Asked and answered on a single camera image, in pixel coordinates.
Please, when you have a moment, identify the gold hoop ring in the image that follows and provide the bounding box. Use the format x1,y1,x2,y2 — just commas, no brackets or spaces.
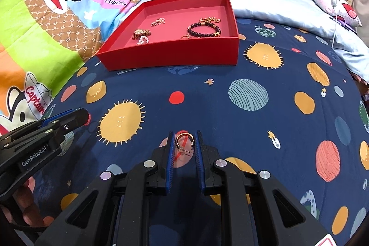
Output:
175,132,195,156

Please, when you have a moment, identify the dark bead bracelet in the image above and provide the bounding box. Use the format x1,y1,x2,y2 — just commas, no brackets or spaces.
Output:
186,21,222,38

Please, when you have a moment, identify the gold chain bracelet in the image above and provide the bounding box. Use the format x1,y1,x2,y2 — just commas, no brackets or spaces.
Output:
198,17,221,26

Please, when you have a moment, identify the red jewelry tray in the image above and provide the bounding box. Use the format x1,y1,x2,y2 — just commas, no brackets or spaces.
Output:
96,0,240,71

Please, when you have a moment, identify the left hand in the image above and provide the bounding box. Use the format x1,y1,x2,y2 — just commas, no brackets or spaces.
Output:
13,177,54,227

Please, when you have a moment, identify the navy planet print bedsheet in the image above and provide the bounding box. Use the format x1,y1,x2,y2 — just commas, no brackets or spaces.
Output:
34,19,368,245

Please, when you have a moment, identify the colourful monkey cartoon quilt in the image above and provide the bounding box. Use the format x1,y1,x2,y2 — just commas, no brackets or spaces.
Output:
1,0,141,134

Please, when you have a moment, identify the light blue pillow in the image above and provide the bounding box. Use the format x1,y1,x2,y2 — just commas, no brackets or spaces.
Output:
121,0,369,83

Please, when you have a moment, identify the pink white plush toy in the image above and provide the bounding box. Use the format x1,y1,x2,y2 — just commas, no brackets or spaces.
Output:
313,0,362,27

